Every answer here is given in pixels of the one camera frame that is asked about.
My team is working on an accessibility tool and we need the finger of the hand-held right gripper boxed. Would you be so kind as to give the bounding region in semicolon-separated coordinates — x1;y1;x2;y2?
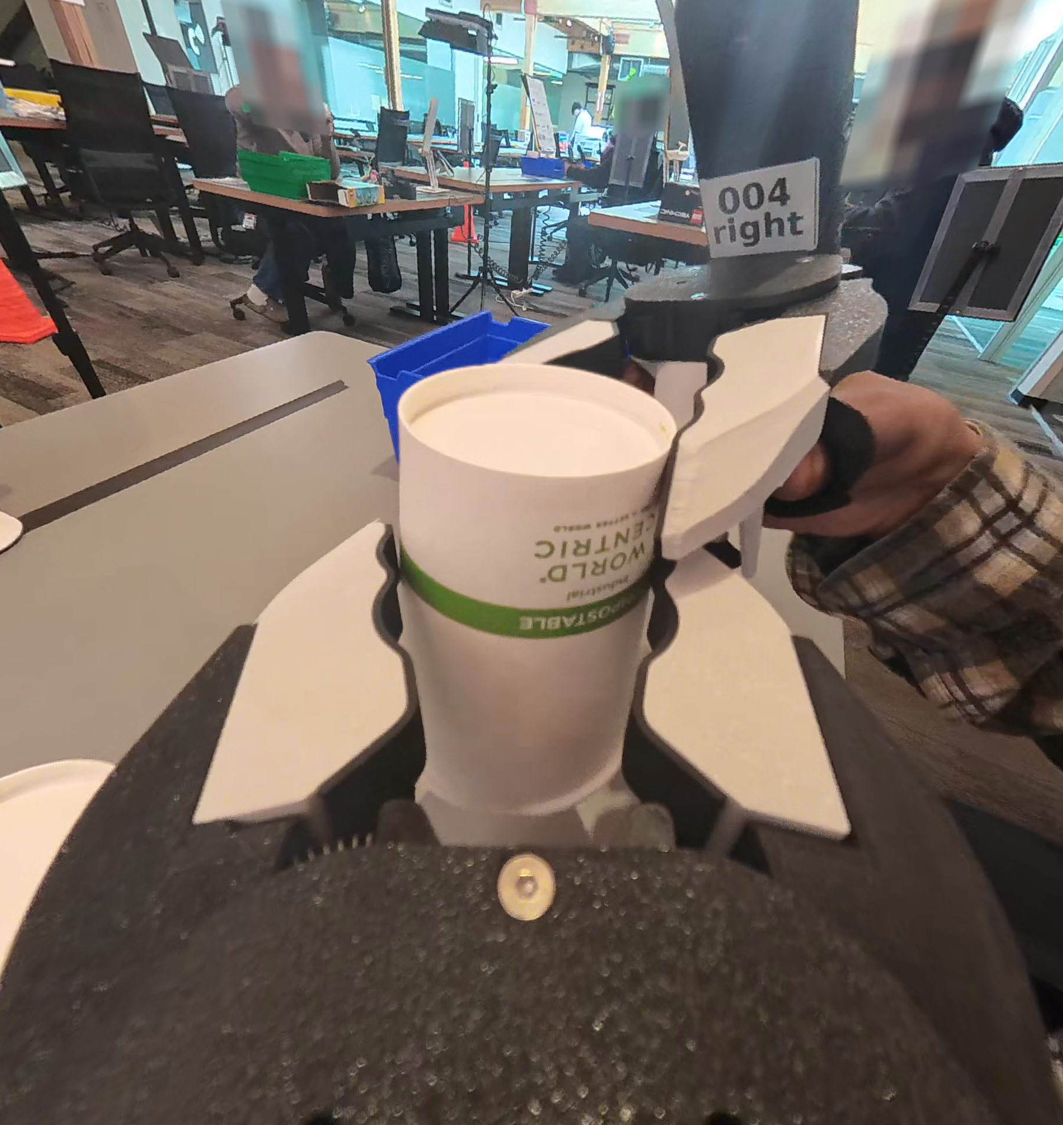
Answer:
505;318;640;385
659;313;832;578

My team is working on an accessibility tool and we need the person's right hand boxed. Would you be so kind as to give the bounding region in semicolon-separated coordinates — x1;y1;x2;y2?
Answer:
764;371;990;539

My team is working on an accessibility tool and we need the stack of white paper cups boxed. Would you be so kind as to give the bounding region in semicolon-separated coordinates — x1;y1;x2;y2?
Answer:
395;362;680;814

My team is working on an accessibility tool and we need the grey panel on stand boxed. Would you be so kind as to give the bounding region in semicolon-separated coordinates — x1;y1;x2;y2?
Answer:
883;161;1063;379

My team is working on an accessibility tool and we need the black light stand with softbox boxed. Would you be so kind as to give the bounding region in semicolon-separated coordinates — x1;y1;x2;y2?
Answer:
419;9;537;319

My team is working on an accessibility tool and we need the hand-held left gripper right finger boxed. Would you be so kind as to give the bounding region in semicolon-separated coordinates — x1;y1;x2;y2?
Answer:
634;545;853;855

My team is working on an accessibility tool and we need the person's right forearm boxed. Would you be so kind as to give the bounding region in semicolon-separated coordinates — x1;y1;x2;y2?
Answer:
786;422;1063;792

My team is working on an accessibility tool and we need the white paper cup green band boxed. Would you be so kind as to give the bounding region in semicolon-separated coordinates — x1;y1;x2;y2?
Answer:
0;760;115;1051

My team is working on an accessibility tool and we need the wooden desk with black legs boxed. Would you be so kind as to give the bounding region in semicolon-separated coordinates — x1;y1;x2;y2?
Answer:
391;162;581;322
193;171;484;326
588;200;713;265

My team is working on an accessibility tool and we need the stack of green bins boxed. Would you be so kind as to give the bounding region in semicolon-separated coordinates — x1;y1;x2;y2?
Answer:
237;148;335;202

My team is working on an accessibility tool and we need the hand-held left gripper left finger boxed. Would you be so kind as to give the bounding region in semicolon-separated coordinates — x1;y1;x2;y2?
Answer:
193;520;424;827

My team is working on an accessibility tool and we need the black office chair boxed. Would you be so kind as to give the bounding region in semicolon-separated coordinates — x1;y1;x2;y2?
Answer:
166;86;238;256
52;62;203;278

